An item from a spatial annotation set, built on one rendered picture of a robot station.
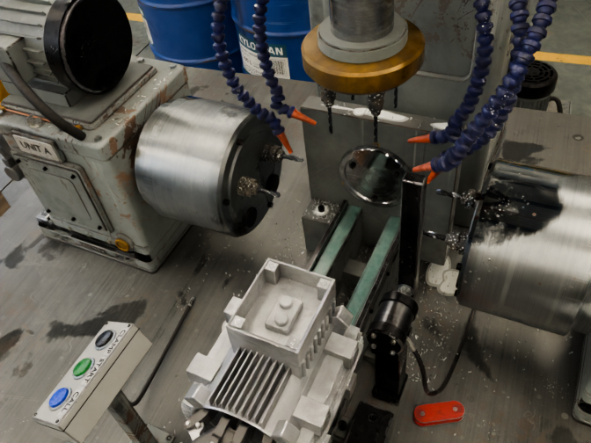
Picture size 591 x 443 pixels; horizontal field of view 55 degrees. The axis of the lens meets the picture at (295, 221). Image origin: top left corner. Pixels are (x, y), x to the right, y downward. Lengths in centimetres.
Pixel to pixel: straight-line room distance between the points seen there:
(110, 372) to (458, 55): 76
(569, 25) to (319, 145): 283
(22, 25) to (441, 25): 73
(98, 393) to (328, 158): 60
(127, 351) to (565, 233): 64
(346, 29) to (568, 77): 259
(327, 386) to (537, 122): 107
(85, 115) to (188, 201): 26
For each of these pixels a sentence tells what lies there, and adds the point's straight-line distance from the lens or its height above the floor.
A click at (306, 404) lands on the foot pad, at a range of 74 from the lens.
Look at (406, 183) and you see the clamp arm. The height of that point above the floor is 125.
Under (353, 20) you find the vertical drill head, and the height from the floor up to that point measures 139.
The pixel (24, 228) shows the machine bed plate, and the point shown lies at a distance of 157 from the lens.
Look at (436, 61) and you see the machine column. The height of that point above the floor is 120.
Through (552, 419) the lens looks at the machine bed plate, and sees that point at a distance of 110.
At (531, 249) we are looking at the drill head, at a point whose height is 113.
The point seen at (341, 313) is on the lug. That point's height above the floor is 111.
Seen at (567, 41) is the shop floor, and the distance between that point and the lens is 365.
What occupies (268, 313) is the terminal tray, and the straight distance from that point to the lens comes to 76.
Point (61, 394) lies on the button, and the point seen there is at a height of 107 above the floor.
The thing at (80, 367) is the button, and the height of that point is 107.
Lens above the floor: 176
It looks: 46 degrees down
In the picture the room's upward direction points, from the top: 9 degrees counter-clockwise
